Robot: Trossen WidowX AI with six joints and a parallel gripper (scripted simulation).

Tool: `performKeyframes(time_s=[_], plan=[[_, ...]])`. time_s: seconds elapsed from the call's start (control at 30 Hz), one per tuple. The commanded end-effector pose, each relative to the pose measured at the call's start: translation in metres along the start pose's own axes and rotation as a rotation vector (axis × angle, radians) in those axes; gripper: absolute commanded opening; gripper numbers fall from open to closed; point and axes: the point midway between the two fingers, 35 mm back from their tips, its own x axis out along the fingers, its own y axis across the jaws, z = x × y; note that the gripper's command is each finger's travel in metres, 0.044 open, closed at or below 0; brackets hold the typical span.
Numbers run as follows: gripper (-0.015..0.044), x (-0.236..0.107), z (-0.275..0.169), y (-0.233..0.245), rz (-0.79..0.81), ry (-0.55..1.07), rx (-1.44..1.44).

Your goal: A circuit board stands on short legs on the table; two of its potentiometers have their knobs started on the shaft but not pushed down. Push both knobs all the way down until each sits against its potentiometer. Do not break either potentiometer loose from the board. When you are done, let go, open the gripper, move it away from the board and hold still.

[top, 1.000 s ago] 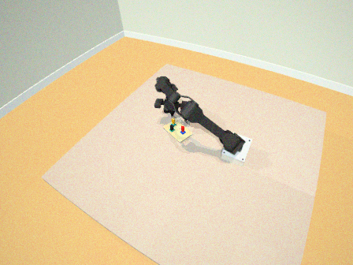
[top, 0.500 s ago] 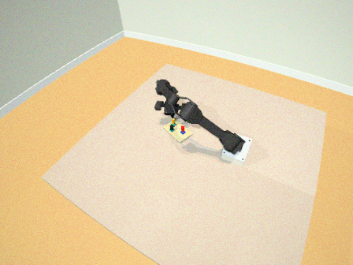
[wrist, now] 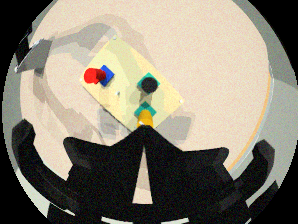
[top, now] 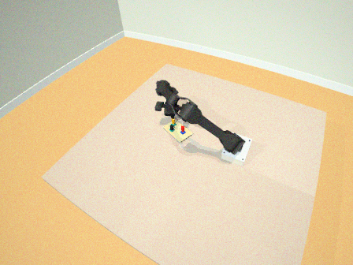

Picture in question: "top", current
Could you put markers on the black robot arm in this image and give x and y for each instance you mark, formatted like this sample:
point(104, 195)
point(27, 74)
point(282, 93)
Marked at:
point(232, 143)

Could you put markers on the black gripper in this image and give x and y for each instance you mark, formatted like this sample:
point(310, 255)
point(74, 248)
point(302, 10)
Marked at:
point(159, 105)

